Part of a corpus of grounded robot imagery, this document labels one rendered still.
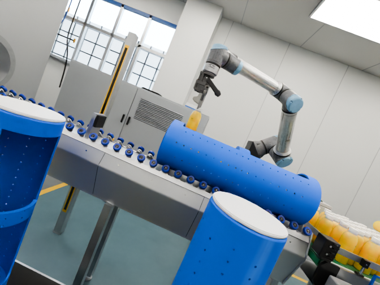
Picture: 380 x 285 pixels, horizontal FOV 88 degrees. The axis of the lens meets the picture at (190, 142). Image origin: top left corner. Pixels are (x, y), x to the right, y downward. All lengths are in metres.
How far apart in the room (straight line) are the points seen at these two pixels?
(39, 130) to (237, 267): 0.86
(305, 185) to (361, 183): 3.84
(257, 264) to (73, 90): 3.16
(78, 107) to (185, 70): 1.91
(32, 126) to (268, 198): 1.10
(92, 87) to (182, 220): 2.52
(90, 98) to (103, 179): 2.14
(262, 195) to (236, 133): 2.99
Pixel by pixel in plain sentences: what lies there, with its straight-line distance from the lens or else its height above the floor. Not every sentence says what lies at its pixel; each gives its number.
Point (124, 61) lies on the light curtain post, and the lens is 1.68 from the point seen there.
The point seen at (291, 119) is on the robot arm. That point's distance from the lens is 1.69.
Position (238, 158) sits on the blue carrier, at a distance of 1.08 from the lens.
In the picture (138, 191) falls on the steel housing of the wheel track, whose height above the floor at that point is 0.79.
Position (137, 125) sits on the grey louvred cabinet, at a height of 0.93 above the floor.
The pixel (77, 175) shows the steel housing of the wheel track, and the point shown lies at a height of 0.72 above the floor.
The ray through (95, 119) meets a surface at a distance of 1.31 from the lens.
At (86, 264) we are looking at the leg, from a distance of 1.51.
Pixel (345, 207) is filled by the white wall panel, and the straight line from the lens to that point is 5.01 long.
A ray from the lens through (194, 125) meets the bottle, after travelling 1.16.
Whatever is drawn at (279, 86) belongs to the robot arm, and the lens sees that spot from 1.66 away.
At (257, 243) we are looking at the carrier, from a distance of 0.67.
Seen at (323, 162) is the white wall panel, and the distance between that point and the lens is 4.61.
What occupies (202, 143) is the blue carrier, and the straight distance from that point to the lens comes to 1.06.
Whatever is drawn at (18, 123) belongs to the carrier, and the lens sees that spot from 0.97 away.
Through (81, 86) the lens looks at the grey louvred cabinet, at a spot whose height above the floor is 1.14.
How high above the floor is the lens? 1.24
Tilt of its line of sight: 5 degrees down
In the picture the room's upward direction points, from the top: 23 degrees clockwise
